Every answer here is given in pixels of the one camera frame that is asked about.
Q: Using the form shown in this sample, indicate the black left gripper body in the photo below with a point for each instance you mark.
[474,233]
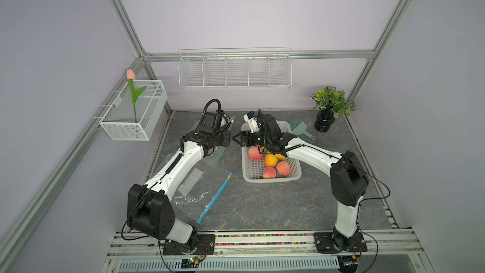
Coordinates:
[222,139]

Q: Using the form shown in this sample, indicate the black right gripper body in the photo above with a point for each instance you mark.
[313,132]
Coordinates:
[255,138]

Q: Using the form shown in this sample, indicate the orange peach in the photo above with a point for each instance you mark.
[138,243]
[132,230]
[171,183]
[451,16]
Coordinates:
[270,160]

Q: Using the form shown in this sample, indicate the green printed zip-top bag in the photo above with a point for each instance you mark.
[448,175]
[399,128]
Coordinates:
[219,151]

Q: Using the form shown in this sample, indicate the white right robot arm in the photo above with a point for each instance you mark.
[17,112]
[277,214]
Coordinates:
[347,176]

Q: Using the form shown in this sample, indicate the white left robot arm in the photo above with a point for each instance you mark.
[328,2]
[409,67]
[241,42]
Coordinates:
[149,209]

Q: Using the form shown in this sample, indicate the clear bag with blue zipper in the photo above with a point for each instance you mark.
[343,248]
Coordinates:
[198,192]

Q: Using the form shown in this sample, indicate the green hand brush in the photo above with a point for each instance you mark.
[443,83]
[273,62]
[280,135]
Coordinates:
[299,128]

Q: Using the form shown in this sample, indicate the white plastic perforated basket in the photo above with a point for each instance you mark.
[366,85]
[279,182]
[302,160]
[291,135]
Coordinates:
[258,172]

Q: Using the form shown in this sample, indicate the black plant vase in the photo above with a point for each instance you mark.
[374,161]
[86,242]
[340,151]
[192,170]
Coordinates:
[325,119]

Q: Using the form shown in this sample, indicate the green artificial plant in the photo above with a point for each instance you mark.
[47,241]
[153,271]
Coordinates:
[334,101]

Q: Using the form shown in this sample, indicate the pink artificial tulip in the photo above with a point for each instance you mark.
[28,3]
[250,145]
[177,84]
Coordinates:
[135,93]

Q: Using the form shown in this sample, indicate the white vent grille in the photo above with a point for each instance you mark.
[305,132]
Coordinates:
[237,264]

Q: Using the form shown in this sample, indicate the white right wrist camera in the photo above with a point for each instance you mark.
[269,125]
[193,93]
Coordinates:
[251,119]

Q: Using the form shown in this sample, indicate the white wire wall shelf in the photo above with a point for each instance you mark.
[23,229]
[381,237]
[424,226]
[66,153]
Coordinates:
[226,68]

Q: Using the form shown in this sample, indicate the white wire side basket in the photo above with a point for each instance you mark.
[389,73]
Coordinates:
[118,120]

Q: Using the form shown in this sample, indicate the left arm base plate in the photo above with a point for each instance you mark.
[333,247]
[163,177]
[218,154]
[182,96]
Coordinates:
[198,244]

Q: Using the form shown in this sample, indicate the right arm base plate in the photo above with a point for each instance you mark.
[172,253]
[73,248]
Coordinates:
[333,242]

